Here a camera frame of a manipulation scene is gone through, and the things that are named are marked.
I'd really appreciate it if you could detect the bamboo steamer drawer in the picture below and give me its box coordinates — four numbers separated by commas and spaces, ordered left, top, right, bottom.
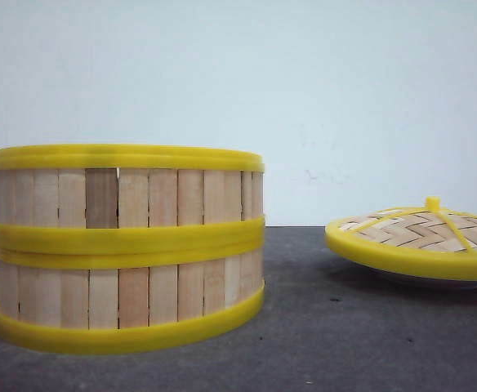
0, 249, 265, 354

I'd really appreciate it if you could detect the woven bamboo steamer lid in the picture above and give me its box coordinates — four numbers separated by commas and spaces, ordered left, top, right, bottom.
325, 197, 477, 282

